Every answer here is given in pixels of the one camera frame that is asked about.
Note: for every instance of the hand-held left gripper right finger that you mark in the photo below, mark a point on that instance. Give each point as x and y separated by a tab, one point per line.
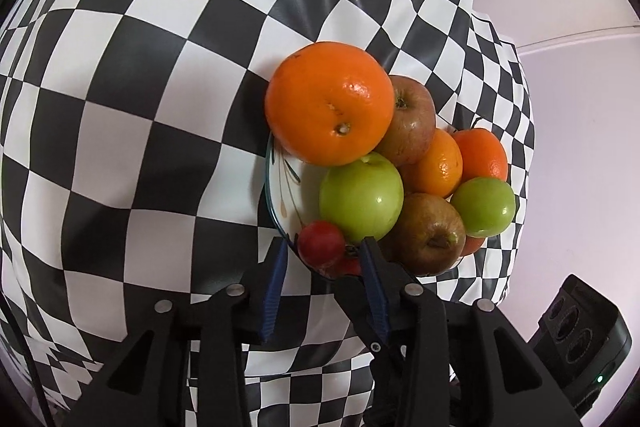
376	292

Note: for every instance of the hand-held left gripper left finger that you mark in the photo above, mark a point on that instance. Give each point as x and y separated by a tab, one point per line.
272	297

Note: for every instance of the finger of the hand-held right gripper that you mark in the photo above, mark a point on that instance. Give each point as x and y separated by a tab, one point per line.
357	312

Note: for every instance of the red cherry tomato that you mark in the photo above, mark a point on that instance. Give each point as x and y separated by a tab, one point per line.
322	244
350	266

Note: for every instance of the red striped apple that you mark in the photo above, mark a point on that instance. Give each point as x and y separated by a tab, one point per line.
427	232

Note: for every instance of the large green apple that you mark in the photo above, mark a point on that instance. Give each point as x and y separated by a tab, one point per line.
362	197

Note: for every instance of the white patterned plate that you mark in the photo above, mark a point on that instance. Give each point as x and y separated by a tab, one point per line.
290	187

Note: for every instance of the small green apple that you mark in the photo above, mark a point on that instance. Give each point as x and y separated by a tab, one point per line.
484	207

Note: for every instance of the dark textured orange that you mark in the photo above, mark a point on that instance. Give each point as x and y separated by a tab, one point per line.
484	154

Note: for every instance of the dark red-brown apple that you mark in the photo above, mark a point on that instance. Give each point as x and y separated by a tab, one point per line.
412	117

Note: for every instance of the large bright orange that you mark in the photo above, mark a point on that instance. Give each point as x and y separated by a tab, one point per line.
327	107

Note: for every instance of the black and white checkered tablecloth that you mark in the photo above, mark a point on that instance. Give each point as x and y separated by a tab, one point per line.
125	132

